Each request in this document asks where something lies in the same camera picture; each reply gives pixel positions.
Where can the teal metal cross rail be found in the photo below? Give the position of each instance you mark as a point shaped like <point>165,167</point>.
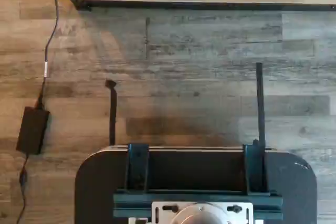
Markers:
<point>131,204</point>

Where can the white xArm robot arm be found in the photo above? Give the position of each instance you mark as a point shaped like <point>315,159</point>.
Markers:
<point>199,214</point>

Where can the white slotted mounting plate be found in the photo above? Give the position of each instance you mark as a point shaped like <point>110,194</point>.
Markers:
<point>160,212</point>

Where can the teal metal bracket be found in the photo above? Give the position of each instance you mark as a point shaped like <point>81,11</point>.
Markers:
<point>254,169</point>
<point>137,169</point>

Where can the thin black floor strip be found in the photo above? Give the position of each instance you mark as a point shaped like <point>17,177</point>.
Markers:
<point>260,103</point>
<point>113,113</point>

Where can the black power adapter brick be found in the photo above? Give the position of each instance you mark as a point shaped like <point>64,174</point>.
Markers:
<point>32,129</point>

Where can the black rounded robot base platform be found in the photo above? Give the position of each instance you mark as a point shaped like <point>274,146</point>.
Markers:
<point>97,187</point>

